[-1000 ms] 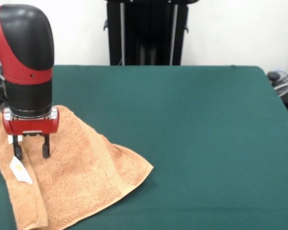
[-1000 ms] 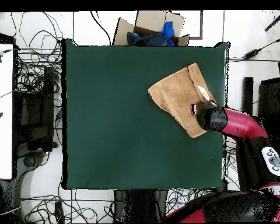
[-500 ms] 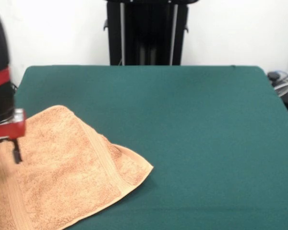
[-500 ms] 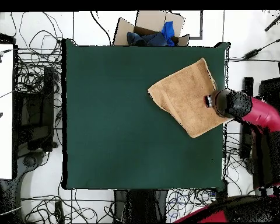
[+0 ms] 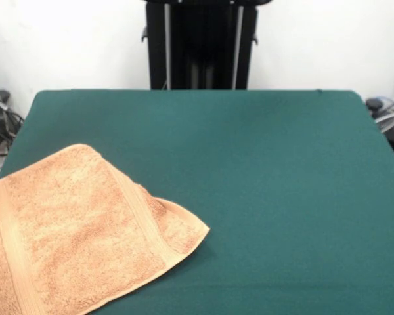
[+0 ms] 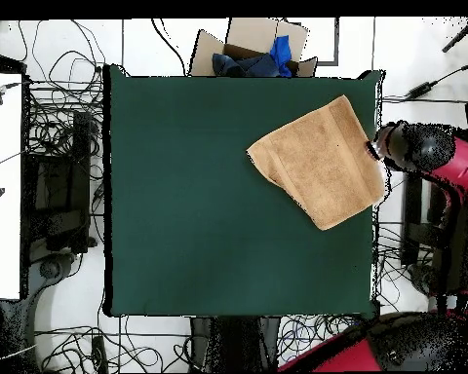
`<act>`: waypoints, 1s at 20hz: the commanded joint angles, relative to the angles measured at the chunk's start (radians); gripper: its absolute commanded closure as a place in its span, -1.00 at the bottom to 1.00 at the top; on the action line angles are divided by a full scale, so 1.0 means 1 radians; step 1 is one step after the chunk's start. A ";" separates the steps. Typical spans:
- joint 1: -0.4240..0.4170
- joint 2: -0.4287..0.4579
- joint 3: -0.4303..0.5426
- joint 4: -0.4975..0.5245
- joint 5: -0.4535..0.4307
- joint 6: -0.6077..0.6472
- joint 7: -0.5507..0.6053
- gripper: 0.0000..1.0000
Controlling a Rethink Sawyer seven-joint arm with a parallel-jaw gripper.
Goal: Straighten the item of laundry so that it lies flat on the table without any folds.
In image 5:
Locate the tan terry towel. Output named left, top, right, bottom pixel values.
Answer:
left=0, top=143, right=212, bottom=315

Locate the dark green tablecloth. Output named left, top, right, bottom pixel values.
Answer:
left=0, top=89, right=394, bottom=315

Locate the grey chair base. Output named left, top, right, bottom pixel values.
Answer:
left=365, top=96, right=394, bottom=158

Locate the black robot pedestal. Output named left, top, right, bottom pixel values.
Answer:
left=140, top=0, right=260, bottom=91

